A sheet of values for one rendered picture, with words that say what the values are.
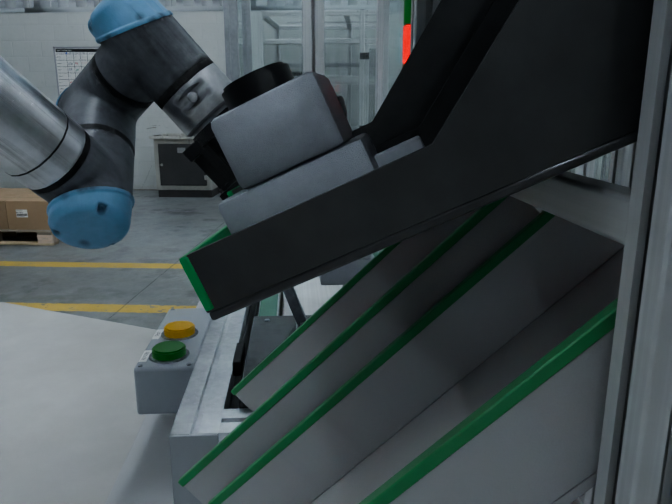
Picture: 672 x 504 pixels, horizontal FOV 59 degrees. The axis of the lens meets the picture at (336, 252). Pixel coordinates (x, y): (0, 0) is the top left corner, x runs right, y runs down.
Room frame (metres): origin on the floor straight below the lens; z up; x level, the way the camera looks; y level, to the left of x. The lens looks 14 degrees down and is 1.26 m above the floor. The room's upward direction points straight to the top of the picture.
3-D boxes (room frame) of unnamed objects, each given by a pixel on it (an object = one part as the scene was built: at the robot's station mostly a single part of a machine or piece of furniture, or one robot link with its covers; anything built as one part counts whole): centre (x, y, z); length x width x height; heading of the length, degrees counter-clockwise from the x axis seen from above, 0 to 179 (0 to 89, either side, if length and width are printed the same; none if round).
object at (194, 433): (0.94, 0.16, 0.91); 0.89 x 0.06 x 0.11; 4
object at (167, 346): (0.67, 0.20, 0.96); 0.04 x 0.04 x 0.02
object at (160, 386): (0.74, 0.21, 0.93); 0.21 x 0.07 x 0.06; 4
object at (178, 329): (0.74, 0.21, 0.96); 0.04 x 0.04 x 0.02
